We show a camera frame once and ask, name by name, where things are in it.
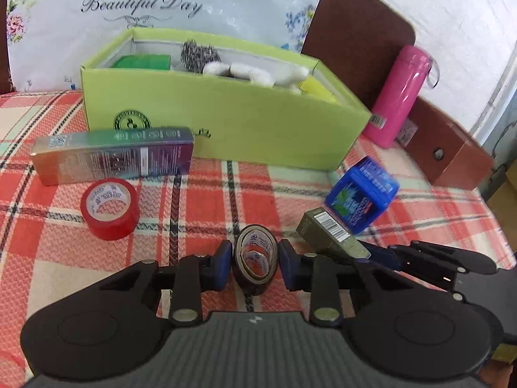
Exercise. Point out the steel wool scourer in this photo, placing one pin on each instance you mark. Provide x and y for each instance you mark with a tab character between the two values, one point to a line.
198	54

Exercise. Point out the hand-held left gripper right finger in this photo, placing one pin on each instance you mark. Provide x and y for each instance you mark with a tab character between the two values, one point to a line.
287	266

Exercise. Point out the plaid bed sheet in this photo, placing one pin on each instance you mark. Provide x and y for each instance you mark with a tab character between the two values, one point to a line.
48	250

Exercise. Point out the small gold box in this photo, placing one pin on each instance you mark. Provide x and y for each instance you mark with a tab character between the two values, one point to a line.
327	234

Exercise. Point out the black tape roll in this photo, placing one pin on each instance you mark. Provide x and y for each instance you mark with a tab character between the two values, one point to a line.
255	279

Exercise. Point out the brown cardboard box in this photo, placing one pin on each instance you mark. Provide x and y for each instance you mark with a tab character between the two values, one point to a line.
505	190

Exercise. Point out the red tape roll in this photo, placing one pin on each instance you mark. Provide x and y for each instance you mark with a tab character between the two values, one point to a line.
117	222

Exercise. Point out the brown wooden headboard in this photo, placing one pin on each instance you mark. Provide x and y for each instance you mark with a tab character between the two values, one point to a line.
355	28

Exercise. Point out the yellow box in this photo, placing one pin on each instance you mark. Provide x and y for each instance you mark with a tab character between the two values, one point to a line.
317	89

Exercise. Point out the light green storage box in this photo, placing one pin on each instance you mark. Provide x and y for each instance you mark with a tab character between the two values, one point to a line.
242	121

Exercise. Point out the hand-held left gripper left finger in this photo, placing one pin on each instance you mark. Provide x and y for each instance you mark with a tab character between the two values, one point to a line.
222	266

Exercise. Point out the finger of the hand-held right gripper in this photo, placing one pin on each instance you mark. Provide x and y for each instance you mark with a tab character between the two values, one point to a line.
452	256
381	255

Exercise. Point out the white cotton glove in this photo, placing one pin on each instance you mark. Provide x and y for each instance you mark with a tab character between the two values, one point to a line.
250	73

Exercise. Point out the green soap box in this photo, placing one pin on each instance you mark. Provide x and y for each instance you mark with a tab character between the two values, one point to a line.
141	63

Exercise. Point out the brown wooden bed rail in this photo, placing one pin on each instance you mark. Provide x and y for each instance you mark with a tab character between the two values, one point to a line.
448	149

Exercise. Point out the pink thermos bottle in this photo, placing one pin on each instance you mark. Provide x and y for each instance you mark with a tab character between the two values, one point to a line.
400	97

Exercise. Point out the iridescent metallic long box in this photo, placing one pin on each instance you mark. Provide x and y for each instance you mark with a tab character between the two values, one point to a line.
113	157

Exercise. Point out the blue square box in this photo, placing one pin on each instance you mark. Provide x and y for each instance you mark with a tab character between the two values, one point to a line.
361	196

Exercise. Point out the floral plastic-covered pillow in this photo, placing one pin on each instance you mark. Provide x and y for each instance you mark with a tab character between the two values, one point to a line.
121	40

